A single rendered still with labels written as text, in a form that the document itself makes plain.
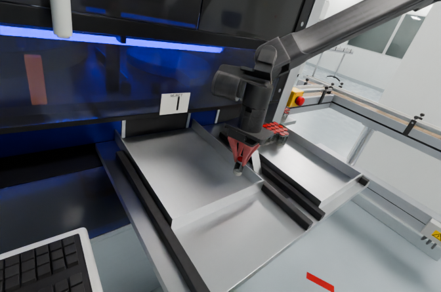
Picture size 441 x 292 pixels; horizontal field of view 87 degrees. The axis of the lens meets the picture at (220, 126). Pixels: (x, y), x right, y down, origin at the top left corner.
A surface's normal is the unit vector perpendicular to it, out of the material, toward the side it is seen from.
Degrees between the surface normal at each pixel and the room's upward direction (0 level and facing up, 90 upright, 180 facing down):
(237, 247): 0
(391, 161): 90
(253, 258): 0
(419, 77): 90
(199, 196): 0
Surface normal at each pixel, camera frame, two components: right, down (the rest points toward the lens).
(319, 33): -0.20, -0.12
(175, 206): 0.22, -0.87
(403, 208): -0.77, 0.14
